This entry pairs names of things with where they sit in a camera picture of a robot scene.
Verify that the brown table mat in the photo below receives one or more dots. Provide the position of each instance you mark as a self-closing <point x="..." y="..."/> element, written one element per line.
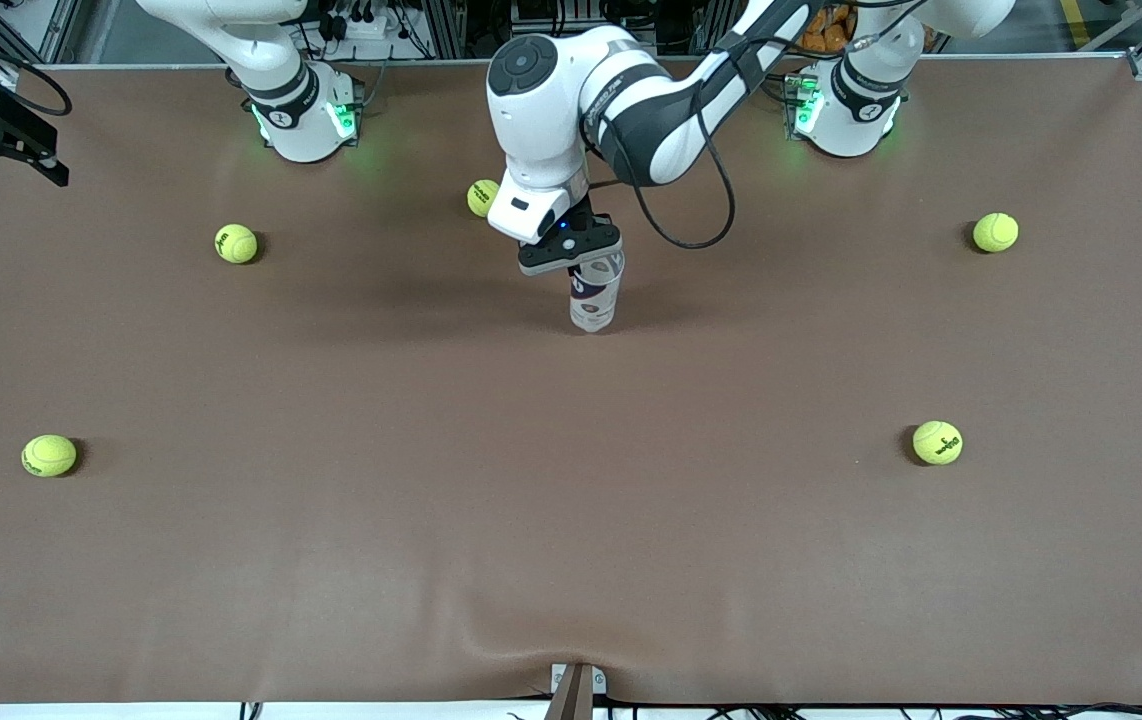
<point x="571" y="520"/>

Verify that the aluminium frame post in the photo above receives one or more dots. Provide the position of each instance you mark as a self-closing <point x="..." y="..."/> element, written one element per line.
<point x="446" y="25"/>
<point x="706" y="15"/>

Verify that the grey electronics box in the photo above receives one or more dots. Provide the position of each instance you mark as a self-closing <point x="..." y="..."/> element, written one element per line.
<point x="581" y="15"/>

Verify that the white power strip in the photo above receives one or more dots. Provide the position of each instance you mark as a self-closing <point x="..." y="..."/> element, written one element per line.
<point x="361" y="25"/>

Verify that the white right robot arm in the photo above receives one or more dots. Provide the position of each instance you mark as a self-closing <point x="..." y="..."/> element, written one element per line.
<point x="301" y="130"/>

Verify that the metal bracket with pole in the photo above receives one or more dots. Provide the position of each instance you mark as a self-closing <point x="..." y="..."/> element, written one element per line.
<point x="579" y="700"/>

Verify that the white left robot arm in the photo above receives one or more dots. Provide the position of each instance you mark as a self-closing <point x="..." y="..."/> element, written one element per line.
<point x="541" y="120"/>

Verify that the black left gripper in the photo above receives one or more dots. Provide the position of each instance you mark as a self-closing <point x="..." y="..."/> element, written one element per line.
<point x="582" y="213"/>

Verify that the yellow Wilson tennis ball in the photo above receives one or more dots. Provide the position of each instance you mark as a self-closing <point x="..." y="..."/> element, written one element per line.
<point x="937" y="442"/>
<point x="236" y="243"/>

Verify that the silver blue tennis ball can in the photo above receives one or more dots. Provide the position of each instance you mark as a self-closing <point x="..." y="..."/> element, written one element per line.
<point x="593" y="305"/>

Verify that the yellow Head tennis ball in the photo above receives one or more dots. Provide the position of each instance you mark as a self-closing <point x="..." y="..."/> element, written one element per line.
<point x="49" y="455"/>
<point x="479" y="198"/>

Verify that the pile of orange objects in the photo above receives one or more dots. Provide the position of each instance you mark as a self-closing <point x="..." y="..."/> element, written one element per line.
<point x="826" y="35"/>

